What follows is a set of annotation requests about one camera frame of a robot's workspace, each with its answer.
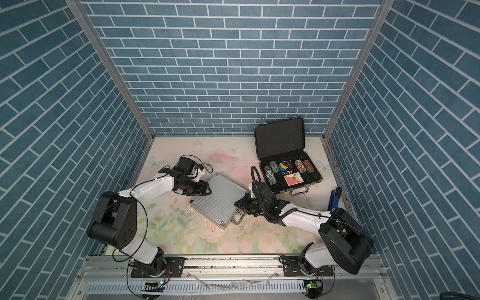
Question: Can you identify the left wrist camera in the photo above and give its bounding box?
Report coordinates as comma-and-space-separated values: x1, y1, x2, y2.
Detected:
173, 156, 198, 177

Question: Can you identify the green white chip stack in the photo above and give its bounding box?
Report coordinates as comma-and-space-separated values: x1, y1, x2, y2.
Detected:
265, 170, 277, 186

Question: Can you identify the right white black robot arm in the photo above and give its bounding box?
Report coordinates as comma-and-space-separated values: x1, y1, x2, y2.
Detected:
234, 194, 373, 276

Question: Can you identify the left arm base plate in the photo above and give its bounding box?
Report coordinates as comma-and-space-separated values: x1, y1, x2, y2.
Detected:
129, 256, 186, 279

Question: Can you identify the silver aluminium poker case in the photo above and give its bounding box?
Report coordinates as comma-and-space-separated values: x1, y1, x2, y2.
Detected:
191, 173, 247, 231

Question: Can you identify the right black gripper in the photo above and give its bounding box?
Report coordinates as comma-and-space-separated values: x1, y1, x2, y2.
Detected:
234, 193, 269, 217

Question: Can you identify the black poker set case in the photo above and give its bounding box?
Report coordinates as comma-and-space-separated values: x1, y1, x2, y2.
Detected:
253, 117, 323, 195

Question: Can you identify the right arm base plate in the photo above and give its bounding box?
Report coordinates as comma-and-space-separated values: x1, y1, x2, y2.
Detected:
278, 255, 335, 277

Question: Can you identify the aluminium front rail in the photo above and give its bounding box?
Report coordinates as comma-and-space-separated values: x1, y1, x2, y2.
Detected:
77, 254, 387, 281

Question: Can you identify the ace of spades card deck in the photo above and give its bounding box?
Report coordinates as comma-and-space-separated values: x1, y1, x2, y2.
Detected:
284, 172, 304, 186

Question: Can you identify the red white chip stack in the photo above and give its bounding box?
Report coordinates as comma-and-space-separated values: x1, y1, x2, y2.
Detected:
295, 159, 306, 173

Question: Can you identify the brown dark chip stack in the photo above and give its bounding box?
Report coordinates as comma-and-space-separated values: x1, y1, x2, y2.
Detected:
302, 159, 315, 173

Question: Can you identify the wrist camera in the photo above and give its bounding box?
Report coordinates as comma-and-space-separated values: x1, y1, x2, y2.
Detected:
249, 181, 275, 201
173, 156, 198, 177

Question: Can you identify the yellow dealer button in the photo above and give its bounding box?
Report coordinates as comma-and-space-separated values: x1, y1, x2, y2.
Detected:
279, 162, 290, 171

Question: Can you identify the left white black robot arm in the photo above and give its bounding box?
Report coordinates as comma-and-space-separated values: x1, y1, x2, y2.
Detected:
86, 172, 211, 265

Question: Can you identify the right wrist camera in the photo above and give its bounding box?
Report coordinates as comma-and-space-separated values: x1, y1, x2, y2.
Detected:
249, 181, 275, 201

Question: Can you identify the triangular button black case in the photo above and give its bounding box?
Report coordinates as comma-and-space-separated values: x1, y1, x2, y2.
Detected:
282, 160, 292, 170

